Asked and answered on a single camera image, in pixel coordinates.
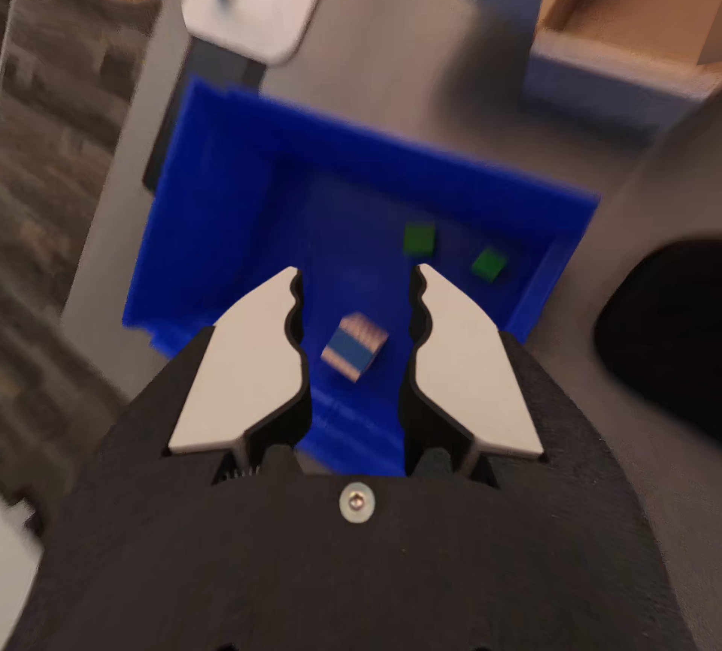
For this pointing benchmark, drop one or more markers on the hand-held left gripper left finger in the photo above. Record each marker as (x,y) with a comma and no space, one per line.
(243,373)

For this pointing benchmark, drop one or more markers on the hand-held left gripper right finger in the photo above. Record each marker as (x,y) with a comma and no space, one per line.
(468,373)

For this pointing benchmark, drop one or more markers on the green cube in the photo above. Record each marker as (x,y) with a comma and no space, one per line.
(489,264)
(419,239)

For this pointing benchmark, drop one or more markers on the blue striped wooden cube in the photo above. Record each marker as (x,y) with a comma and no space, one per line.
(353,348)

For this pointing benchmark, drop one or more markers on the blue plastic bin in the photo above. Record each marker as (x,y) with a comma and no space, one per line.
(350,221)

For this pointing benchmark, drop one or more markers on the black wrist rest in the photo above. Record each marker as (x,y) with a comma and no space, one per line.
(665,335)

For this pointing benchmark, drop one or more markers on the dark flat pad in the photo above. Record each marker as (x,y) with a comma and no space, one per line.
(215,75)

